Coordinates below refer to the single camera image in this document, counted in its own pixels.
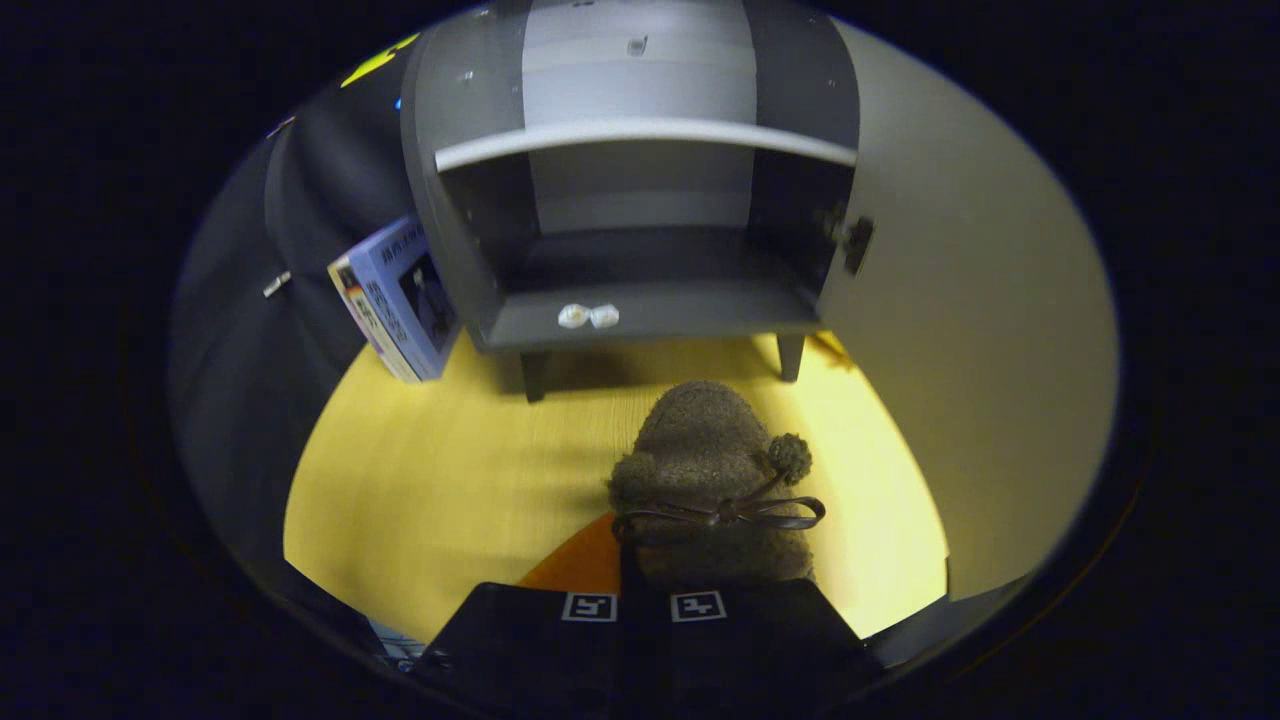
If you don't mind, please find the white cabinet shelf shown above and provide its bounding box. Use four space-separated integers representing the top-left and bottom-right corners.
433 117 859 173

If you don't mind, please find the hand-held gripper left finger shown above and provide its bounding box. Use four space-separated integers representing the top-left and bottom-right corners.
415 512 646 706

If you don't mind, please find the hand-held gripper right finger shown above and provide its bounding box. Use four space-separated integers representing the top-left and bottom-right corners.
645 578 886 706

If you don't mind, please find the white book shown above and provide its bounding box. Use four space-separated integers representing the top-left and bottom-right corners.
327 255 421 384

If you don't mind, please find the grey shoe cabinet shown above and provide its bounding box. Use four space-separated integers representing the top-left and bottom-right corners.
400 0 861 403

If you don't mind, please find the black door hinge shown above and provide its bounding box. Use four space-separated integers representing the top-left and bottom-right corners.
825 205 876 278

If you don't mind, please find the black backdrop cloth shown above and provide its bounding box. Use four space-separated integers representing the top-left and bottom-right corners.
168 28 441 651

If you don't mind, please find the brown fluffy shoe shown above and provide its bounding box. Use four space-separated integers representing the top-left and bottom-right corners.
605 380 827 591

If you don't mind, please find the blue book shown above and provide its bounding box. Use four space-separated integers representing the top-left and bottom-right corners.
362 213 463 383

